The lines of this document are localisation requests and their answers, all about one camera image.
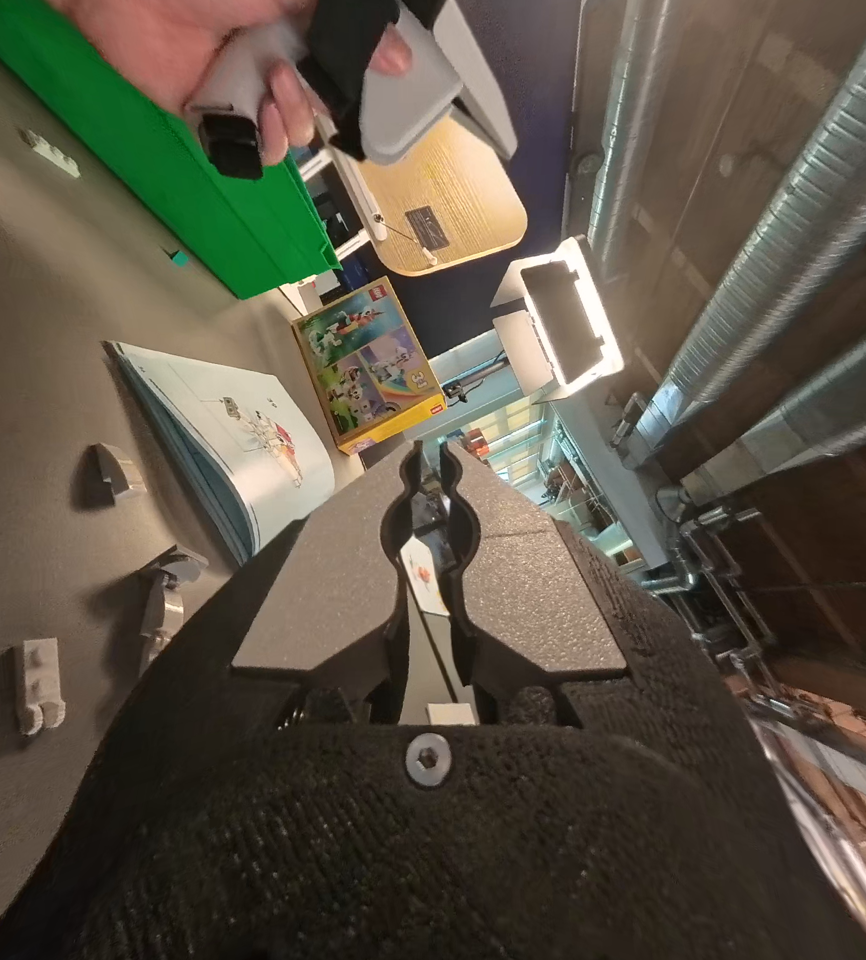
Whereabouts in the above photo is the flat metal ventilation duct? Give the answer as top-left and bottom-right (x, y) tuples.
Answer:
(684, 300), (866, 496)

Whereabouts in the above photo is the studio light panel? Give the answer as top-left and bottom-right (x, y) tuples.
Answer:
(490, 235), (624, 403)

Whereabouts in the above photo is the white shelf unit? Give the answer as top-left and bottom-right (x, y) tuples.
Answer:
(280, 142), (375, 318)

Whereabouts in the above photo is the black light stand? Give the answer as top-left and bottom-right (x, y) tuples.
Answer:
(442, 357), (510, 408)

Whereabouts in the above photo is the lego instruction booklet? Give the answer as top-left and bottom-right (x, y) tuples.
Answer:
(105, 341), (336, 565)

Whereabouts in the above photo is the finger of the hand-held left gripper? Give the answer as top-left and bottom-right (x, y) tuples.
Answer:
(433, 0), (518, 160)
(361, 30), (465, 168)

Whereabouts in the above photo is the white three-stud lego plate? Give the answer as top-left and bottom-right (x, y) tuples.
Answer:
(20, 127), (83, 180)

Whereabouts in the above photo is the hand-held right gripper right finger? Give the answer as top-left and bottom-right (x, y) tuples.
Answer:
(440, 441), (627, 695)

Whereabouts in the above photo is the small tag on cord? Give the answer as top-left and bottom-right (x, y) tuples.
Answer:
(373, 213), (441, 265)

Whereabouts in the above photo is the wide metal ventilation duct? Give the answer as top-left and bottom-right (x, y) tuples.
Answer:
(639, 0), (866, 459)

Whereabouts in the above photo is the green plastic bin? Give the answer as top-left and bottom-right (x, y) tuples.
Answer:
(0, 0), (342, 301)

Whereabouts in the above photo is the rounded wooden board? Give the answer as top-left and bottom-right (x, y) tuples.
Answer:
(356, 116), (529, 277)

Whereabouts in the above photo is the white paper sheet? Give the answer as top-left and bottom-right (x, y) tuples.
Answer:
(400, 540), (453, 618)

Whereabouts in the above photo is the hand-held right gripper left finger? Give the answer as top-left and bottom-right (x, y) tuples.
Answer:
(232, 441), (425, 721)

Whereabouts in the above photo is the narrow metal ventilation duct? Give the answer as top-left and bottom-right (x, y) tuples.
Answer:
(586, 0), (704, 282)

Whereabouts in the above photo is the white curved lego slope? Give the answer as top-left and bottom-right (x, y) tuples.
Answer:
(86, 442), (147, 510)

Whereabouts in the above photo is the yellow lego set box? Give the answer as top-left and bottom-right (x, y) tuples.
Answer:
(292, 277), (446, 456)

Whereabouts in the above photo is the person's left hand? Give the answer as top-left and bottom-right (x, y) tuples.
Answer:
(50, 0), (413, 168)

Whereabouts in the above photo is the white lego hinge brick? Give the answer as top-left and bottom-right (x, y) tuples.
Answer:
(11, 637), (66, 736)

